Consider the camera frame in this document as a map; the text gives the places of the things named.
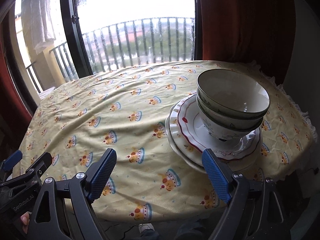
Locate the small cream bowl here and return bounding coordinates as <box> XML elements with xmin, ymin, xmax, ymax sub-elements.
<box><xmin>196</xmin><ymin>95</ymin><xmax>264</xmax><ymax>131</ymax></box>
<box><xmin>199</xmin><ymin>112</ymin><xmax>263</xmax><ymax>140</ymax></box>

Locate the white red-rimmed plate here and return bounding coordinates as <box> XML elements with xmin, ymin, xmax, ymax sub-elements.
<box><xmin>177</xmin><ymin>95</ymin><xmax>263</xmax><ymax>161</ymax></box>

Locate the large cream patterned bowl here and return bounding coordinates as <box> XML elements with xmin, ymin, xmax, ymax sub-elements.
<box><xmin>197</xmin><ymin>69</ymin><xmax>271</xmax><ymax>119</ymax></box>

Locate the person's hand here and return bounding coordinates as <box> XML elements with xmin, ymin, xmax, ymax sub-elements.
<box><xmin>20</xmin><ymin>212</ymin><xmax>30</xmax><ymax>234</ymax></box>

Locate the red curtain left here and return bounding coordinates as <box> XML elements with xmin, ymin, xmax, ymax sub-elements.
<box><xmin>0</xmin><ymin>42</ymin><xmax>33</xmax><ymax>156</ymax></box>

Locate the red curtain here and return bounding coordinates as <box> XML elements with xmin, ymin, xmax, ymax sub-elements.
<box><xmin>0</xmin><ymin>42</ymin><xmax>33</xmax><ymax>156</ymax></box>
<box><xmin>196</xmin><ymin>0</ymin><xmax>296</xmax><ymax>84</ymax></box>

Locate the white shoe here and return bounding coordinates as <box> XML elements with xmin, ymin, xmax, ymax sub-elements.
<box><xmin>138</xmin><ymin>223</ymin><xmax>155</xmax><ymax>233</ymax></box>

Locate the yellow crown-print tablecloth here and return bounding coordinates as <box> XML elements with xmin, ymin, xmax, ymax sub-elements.
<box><xmin>13</xmin><ymin>61</ymin><xmax>317</xmax><ymax>222</ymax></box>

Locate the white hanging cloth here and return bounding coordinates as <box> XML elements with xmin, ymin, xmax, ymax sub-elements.
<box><xmin>21</xmin><ymin>0</ymin><xmax>56</xmax><ymax>54</ymax></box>

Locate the balcony metal railing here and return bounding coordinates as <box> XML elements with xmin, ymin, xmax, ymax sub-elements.
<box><xmin>49</xmin><ymin>16</ymin><xmax>196</xmax><ymax>81</ymax></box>

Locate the red curtain right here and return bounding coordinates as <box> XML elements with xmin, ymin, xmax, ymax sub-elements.
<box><xmin>196</xmin><ymin>0</ymin><xmax>296</xmax><ymax>84</ymax></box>

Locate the black window frame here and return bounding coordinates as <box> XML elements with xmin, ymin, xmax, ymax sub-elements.
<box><xmin>1</xmin><ymin>0</ymin><xmax>197</xmax><ymax>116</ymax></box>

